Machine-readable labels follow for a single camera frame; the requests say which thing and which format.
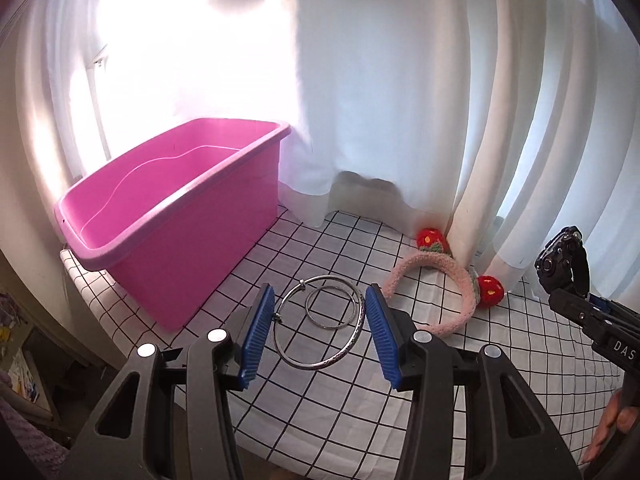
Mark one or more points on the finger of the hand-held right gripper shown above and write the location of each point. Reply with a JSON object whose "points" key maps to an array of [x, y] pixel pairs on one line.
{"points": [[575, 310], [607, 306]]}

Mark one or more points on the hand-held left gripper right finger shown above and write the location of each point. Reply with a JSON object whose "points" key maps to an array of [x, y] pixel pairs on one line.
{"points": [[384, 340]]}

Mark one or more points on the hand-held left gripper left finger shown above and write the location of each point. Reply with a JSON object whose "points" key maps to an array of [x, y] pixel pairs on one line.
{"points": [[255, 340]]}

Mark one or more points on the small silver bangle with clasp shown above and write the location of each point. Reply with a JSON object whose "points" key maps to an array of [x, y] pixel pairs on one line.
{"points": [[276, 317]]}

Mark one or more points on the black studded choker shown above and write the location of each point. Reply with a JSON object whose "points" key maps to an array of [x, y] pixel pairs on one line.
{"points": [[562, 265]]}

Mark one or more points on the pink plastic bin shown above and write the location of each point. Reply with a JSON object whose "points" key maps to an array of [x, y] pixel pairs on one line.
{"points": [[200, 240]]}

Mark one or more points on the person's right hand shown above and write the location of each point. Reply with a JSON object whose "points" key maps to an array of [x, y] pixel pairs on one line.
{"points": [[611, 425]]}

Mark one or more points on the large silver bangle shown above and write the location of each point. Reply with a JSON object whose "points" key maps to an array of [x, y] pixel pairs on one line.
{"points": [[307, 310]]}

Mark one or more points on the white black checkered tablecloth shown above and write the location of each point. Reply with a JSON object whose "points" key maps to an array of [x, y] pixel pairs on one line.
{"points": [[325, 402]]}

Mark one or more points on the pink strawberry headband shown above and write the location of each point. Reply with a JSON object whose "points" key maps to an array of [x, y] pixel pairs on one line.
{"points": [[430, 259]]}

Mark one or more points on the cream curtain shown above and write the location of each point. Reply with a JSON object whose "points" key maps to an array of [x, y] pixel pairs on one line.
{"points": [[525, 110]]}

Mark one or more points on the cluttered wooden shelf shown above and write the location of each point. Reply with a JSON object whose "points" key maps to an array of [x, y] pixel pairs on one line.
{"points": [[30, 340]]}

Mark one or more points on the purple knitted cloth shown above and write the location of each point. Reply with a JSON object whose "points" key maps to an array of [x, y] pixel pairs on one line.
{"points": [[30, 440]]}

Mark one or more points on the white sheer curtain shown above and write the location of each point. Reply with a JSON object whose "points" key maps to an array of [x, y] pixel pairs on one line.
{"points": [[375, 85]]}

